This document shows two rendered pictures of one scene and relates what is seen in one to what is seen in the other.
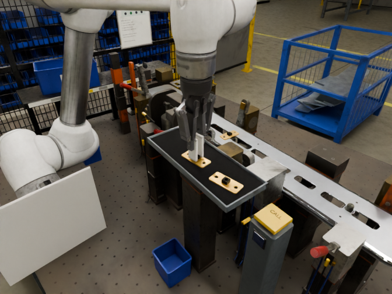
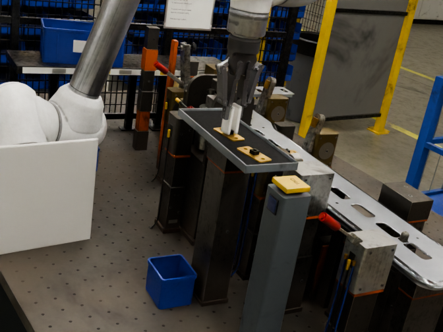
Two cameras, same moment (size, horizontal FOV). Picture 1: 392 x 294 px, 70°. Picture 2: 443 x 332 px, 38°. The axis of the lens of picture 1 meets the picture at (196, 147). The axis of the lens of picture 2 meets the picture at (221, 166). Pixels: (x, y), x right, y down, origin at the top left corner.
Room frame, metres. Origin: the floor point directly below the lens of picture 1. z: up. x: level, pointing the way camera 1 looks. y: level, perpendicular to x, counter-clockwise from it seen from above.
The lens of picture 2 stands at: (-0.82, -0.15, 1.68)
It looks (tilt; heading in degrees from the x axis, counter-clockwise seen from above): 22 degrees down; 6
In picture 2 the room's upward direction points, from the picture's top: 9 degrees clockwise
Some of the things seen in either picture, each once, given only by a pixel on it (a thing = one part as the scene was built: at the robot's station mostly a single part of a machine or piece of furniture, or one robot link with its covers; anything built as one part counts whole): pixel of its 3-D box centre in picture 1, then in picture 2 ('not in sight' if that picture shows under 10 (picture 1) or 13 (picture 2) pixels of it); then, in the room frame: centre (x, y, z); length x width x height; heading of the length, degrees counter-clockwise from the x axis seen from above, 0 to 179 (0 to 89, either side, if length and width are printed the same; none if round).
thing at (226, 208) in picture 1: (200, 160); (233, 136); (0.63, -0.01, 1.16); 0.37 x 0.14 x 0.02; 37
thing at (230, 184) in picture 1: (226, 181); (254, 152); (0.53, -0.07, 1.17); 0.08 x 0.04 x 0.01; 49
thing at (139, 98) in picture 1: (143, 129); (168, 136); (1.28, 0.28, 0.87); 0.10 x 0.07 x 0.35; 127
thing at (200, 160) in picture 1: (195, 157); (229, 132); (0.63, 0.00, 1.17); 0.08 x 0.04 x 0.01; 46
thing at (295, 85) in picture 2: not in sight; (311, 78); (4.72, -0.21, 0.36); 0.50 x 0.50 x 0.73
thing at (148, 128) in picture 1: (151, 167); (170, 174); (0.93, 0.19, 0.89); 0.09 x 0.08 x 0.38; 127
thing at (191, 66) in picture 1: (195, 62); (247, 23); (0.63, 0.00, 1.43); 0.09 x 0.09 x 0.06
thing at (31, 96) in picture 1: (103, 80); (126, 64); (1.61, 0.56, 1.01); 0.90 x 0.22 x 0.03; 127
